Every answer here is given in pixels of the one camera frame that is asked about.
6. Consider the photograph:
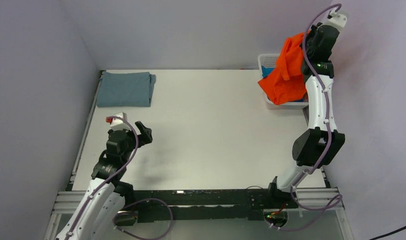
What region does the orange t shirt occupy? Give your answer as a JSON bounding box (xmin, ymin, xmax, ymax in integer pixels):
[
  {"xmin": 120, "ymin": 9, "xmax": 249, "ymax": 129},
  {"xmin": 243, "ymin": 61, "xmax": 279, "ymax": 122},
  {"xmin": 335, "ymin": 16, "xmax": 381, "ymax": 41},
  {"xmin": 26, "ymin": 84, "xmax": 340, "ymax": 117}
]
[{"xmin": 258, "ymin": 32, "xmax": 307, "ymax": 105}]

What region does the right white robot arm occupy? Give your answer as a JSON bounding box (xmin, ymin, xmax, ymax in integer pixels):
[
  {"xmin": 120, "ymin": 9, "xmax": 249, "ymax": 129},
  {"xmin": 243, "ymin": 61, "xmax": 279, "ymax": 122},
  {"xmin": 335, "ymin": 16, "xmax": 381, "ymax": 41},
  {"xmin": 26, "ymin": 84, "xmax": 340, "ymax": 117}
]
[{"xmin": 268, "ymin": 22, "xmax": 345, "ymax": 201}]

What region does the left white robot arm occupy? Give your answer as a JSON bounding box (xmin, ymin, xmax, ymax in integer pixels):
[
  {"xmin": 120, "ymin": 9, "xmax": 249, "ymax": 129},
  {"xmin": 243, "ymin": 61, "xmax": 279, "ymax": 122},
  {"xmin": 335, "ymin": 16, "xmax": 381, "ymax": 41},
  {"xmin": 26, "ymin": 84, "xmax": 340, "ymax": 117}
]
[{"xmin": 55, "ymin": 117, "xmax": 153, "ymax": 240}]

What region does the folded grey-blue t shirt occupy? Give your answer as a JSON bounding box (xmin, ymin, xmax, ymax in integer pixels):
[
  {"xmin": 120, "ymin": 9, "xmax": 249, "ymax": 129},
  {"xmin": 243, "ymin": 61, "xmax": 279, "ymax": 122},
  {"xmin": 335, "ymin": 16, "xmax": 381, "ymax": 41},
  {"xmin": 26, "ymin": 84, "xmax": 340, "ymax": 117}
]
[{"xmin": 96, "ymin": 71, "xmax": 156, "ymax": 108}]

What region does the white plastic basket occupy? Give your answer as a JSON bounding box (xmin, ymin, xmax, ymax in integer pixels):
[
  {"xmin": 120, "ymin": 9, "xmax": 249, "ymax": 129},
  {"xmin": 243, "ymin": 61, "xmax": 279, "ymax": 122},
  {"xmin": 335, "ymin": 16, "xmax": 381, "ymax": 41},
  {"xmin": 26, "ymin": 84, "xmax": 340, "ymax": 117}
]
[{"xmin": 258, "ymin": 53, "xmax": 308, "ymax": 110}]

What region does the blue t shirt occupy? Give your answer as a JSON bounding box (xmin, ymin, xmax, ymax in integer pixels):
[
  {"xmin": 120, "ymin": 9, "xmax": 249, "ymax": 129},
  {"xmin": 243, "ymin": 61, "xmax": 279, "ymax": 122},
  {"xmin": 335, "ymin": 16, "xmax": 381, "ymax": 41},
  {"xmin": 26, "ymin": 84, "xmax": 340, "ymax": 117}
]
[{"xmin": 261, "ymin": 65, "xmax": 274, "ymax": 78}]

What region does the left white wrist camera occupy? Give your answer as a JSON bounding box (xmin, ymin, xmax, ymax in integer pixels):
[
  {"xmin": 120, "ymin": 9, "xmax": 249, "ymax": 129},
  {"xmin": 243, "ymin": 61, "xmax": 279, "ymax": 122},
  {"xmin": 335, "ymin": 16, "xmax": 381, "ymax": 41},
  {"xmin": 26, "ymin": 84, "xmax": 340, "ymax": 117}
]
[{"xmin": 106, "ymin": 112, "xmax": 130, "ymax": 131}]

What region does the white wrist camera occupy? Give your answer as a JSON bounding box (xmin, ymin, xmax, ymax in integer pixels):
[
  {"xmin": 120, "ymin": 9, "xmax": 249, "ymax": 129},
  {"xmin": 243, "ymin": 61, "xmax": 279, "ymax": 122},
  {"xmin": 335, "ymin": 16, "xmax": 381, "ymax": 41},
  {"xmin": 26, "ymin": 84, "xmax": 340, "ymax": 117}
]
[
  {"xmin": 106, "ymin": 112, "xmax": 130, "ymax": 131},
  {"xmin": 324, "ymin": 10, "xmax": 349, "ymax": 32}
]

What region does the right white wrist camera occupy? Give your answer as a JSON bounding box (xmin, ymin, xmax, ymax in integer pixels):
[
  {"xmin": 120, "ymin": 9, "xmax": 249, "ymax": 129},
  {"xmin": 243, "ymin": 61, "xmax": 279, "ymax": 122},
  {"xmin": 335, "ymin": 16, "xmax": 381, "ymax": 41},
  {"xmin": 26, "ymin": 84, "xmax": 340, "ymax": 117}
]
[{"xmin": 324, "ymin": 10, "xmax": 349, "ymax": 32}]

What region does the aluminium table frame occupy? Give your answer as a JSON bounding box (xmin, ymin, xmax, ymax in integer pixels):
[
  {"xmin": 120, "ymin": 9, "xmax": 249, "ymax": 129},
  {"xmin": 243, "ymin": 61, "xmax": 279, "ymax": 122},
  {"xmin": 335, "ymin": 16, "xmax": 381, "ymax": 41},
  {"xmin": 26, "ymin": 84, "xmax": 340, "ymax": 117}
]
[{"xmin": 46, "ymin": 69, "xmax": 338, "ymax": 239}]

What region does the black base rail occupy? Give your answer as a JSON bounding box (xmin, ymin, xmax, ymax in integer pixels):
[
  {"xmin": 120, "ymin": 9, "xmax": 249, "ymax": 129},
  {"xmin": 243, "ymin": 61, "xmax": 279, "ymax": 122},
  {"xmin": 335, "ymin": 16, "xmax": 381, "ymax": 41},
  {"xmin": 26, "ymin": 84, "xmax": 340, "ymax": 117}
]
[{"xmin": 115, "ymin": 187, "xmax": 297, "ymax": 227}]

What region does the black cable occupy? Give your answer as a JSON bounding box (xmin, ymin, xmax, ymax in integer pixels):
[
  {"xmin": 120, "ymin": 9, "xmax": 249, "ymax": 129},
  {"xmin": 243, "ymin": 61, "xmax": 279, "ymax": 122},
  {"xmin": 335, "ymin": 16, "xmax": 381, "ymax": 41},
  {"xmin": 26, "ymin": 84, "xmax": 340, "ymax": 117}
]
[{"xmin": 368, "ymin": 221, "xmax": 406, "ymax": 240}]

